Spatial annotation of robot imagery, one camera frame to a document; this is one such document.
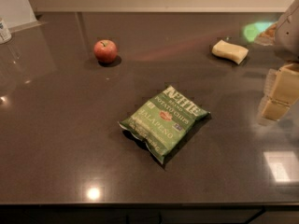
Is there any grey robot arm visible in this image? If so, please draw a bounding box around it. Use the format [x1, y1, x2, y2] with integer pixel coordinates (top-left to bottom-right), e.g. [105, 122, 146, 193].
[258, 0, 299, 125]

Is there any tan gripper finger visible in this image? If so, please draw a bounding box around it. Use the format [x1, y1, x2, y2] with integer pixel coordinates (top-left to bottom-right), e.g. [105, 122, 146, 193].
[260, 63, 299, 121]

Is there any red apple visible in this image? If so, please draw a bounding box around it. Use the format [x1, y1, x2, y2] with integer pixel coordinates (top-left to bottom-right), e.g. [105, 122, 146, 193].
[93, 40, 118, 63]

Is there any brown snack item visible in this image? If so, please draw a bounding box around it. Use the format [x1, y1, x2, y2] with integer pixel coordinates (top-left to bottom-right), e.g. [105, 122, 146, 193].
[254, 22, 277, 46]

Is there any white slanted board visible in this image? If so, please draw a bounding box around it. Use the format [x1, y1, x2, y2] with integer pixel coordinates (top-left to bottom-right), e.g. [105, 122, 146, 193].
[0, 0, 36, 28]

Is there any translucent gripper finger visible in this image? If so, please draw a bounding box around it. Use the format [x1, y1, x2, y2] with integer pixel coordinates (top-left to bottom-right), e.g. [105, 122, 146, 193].
[258, 69, 277, 112]

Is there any green jalapeno chips bag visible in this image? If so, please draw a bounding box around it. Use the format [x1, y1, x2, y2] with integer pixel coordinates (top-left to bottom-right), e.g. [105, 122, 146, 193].
[119, 86, 209, 164]

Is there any white bottle with label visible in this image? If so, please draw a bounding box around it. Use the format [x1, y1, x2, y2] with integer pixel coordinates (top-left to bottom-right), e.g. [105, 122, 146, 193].
[0, 18, 12, 44]

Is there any yellow sponge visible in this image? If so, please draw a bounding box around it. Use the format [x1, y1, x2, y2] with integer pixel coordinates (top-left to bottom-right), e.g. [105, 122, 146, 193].
[212, 40, 249, 64]

